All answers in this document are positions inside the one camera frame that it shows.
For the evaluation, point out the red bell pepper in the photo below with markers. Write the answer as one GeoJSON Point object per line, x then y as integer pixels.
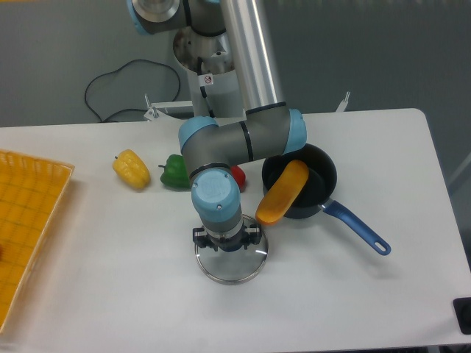
{"type": "Point", "coordinates": [239, 177]}

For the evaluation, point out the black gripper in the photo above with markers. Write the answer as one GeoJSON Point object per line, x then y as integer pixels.
{"type": "Point", "coordinates": [249, 236]}

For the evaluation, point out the glass pot lid blue knob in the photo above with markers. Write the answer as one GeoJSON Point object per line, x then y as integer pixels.
{"type": "Point", "coordinates": [233, 268]}

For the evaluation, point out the orange plastic basket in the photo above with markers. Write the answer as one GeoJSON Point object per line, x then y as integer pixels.
{"type": "Point", "coordinates": [31, 190]}

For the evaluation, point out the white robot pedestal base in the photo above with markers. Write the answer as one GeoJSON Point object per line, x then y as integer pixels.
{"type": "Point", "coordinates": [209, 67]}

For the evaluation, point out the yellow bell pepper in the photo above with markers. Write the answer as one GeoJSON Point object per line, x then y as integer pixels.
{"type": "Point", "coordinates": [131, 169]}

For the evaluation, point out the dark blue saucepan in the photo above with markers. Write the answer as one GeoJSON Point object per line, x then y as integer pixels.
{"type": "Point", "coordinates": [315, 195]}

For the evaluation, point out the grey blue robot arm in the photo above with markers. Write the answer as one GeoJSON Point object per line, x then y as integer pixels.
{"type": "Point", "coordinates": [210, 146]}

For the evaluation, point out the black object table corner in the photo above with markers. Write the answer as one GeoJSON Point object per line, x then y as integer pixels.
{"type": "Point", "coordinates": [462, 307]}

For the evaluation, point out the orange yellow bread loaf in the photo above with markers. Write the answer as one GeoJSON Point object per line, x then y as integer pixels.
{"type": "Point", "coordinates": [280, 197]}

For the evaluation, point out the green bell pepper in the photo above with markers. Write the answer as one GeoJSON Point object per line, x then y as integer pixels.
{"type": "Point", "coordinates": [174, 173]}

